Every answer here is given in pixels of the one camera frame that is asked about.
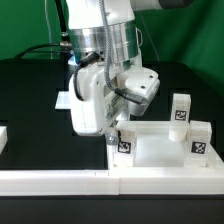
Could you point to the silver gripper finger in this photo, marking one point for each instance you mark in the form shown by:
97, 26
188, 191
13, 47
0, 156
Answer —
111, 136

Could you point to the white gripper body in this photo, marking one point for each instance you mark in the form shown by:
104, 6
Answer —
94, 107

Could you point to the white square table top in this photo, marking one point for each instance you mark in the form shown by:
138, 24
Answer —
155, 149

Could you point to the white marker tag sheet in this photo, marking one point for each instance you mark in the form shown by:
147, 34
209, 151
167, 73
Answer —
63, 101

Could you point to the white U-shaped obstacle fence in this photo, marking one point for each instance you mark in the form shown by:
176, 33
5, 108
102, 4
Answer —
207, 180

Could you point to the white block left edge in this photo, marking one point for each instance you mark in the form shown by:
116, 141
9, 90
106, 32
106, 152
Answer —
3, 137

